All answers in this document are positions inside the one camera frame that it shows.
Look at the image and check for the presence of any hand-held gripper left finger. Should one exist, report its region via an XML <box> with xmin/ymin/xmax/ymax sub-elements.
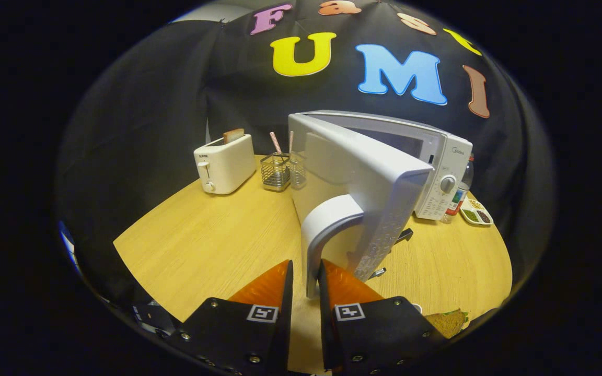
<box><xmin>168</xmin><ymin>260</ymin><xmax>294</xmax><ymax>376</ymax></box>

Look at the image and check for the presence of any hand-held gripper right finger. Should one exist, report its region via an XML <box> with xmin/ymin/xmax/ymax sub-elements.
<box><xmin>318</xmin><ymin>258</ymin><xmax>448</xmax><ymax>376</ymax></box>

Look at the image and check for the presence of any toy sandwich with lettuce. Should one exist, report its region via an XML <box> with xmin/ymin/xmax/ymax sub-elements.
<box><xmin>425</xmin><ymin>309</ymin><xmax>470</xmax><ymax>339</ymax></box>

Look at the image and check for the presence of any white microwave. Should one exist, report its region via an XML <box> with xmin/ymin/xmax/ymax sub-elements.
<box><xmin>287</xmin><ymin>110</ymin><xmax>473</xmax><ymax>299</ymax></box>

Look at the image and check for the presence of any white toaster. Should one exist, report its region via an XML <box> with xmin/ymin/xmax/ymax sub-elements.
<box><xmin>193</xmin><ymin>134</ymin><xmax>257</xmax><ymax>195</ymax></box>

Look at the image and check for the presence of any clear bottle with red label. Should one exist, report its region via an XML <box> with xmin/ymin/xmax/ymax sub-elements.
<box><xmin>439</xmin><ymin>154</ymin><xmax>475</xmax><ymax>224</ymax></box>

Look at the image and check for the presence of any white divided tray of beans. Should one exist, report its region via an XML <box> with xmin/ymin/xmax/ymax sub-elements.
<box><xmin>459</xmin><ymin>196</ymin><xmax>494</xmax><ymax>227</ymax></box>

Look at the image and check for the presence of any black backdrop cloth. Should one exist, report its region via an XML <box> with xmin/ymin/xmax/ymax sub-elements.
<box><xmin>55</xmin><ymin>0</ymin><xmax>555</xmax><ymax>309</ymax></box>

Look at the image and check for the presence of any wire mesh utensil holder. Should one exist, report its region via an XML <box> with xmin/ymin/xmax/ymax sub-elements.
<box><xmin>260</xmin><ymin>152</ymin><xmax>291</xmax><ymax>192</ymax></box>

